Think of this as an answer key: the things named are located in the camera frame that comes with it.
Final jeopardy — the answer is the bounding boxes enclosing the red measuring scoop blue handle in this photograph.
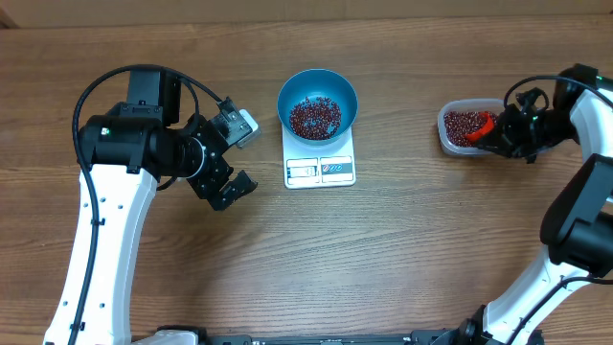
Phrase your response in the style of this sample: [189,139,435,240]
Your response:
[465,111,495,143]

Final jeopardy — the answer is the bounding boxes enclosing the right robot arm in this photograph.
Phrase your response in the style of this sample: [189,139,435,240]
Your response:
[435,63,612,345]

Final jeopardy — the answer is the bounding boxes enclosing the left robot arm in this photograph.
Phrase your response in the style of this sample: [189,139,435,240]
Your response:
[44,64,260,344]

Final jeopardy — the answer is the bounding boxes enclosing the white kitchen scale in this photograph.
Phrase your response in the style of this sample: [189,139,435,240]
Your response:
[282,127,357,190]

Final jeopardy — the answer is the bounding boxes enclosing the beans in blue bowl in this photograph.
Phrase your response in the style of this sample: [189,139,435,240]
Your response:
[289,97,342,141]

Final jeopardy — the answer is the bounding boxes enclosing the blue bowl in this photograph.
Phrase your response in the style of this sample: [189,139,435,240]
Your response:
[277,69,359,143]

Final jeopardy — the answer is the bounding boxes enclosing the red adzuki beans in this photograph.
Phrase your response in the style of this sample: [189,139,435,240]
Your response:
[444,111,498,147]

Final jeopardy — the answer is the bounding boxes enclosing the clear plastic container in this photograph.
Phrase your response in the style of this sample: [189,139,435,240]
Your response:
[437,98,504,157]

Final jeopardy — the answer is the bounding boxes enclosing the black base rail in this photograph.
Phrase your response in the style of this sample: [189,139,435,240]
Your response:
[133,325,545,345]

